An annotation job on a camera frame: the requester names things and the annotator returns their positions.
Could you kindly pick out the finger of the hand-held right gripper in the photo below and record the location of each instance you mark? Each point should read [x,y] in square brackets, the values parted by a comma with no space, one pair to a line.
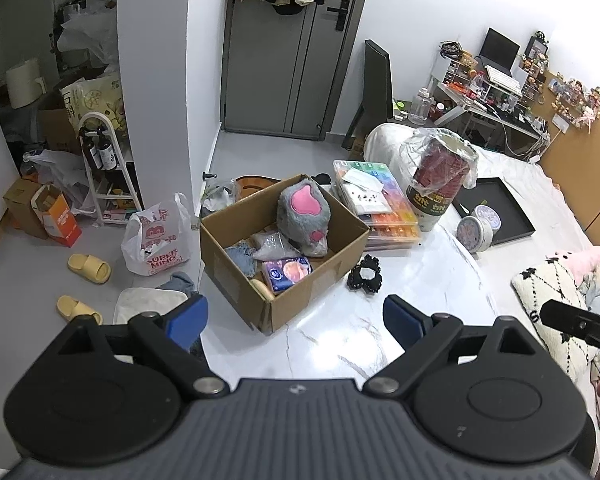
[575,322]

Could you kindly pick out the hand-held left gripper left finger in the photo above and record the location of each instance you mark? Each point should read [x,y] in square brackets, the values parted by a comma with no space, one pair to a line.
[187,315]

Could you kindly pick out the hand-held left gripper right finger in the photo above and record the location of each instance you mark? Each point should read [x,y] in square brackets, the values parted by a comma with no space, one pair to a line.
[402,317]

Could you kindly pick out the black scrunchie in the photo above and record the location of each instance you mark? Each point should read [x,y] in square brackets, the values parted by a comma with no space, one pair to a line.
[355,280]

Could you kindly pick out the small tissue packet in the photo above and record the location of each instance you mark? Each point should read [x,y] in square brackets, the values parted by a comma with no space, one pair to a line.
[285,272]

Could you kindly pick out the clear plastic bag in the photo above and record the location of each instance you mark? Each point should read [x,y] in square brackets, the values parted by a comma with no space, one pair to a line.
[277,247]

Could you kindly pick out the grey fluffy paw glove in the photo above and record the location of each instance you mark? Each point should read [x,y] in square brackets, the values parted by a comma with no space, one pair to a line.
[290,225]

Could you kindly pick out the blue grey cloth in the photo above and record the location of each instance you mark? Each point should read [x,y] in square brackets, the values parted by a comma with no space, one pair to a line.
[180,282]

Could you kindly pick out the white floor mat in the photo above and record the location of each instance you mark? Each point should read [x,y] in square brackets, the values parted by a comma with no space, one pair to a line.
[145,305]

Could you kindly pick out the black and white pillow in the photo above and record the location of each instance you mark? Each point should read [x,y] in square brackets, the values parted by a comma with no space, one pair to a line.
[545,290]

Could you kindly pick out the pink plush cloth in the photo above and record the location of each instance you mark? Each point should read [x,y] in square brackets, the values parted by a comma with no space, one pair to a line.
[585,260]

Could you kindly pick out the white bed blanket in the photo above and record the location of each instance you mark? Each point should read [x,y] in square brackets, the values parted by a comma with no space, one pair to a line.
[555,255]

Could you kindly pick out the white red print shopping bag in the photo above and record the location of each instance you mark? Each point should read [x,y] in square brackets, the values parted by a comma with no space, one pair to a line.
[155,240]

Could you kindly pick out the colourful plastic organizer box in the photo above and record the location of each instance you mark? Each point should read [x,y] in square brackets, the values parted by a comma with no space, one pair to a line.
[395,225]

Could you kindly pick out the round floral tin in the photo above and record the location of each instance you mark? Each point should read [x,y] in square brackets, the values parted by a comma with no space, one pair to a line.
[472,235]
[490,215]

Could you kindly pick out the yellow slipper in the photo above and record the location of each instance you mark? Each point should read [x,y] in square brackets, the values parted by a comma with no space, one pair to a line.
[77,309]
[90,267]

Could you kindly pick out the white earring card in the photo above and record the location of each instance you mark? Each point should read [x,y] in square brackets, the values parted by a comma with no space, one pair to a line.
[365,202]

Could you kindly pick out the black rectangular tray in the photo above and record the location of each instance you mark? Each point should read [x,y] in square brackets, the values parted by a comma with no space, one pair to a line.
[510,210]

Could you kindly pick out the red cylindrical can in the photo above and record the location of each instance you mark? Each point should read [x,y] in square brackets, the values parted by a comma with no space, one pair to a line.
[432,180]

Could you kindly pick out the white floor rack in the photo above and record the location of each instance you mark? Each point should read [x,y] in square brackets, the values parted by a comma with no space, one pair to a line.
[130,180]

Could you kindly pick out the white folded paper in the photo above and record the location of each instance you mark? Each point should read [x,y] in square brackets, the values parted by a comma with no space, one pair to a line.
[360,176]

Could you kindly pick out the orange cardboard box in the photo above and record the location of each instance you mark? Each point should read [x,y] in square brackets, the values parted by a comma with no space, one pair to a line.
[60,220]

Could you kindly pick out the dark bottle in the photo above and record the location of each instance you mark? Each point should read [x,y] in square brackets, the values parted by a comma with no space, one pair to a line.
[109,152]
[92,150]

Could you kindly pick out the white plastic bag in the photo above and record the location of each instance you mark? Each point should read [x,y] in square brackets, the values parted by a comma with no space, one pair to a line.
[65,170]

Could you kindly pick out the small brown cardboard box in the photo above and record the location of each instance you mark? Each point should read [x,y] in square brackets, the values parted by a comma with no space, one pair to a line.
[17,205]

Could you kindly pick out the clear glass jar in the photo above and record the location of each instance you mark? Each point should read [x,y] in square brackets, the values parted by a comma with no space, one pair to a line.
[420,107]

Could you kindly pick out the white desk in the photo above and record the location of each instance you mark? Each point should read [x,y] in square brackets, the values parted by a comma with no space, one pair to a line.
[467,110]

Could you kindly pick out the yellow printed bag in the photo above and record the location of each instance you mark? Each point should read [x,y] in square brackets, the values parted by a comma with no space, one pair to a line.
[97,102]

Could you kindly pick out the large brown cardboard box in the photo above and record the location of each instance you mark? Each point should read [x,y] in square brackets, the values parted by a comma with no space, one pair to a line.
[55,125]

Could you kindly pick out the desktop drawer organizer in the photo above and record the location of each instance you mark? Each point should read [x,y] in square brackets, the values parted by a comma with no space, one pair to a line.
[462,72]

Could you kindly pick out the white keyboard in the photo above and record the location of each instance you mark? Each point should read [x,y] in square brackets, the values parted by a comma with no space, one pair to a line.
[504,80]

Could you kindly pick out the grey door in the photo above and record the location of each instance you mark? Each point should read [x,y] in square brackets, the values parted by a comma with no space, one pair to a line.
[270,75]

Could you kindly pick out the paper towel roll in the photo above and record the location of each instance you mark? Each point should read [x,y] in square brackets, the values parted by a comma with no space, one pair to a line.
[22,85]

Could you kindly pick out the black photo frame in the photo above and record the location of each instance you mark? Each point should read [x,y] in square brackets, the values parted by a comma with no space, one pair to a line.
[536,47]

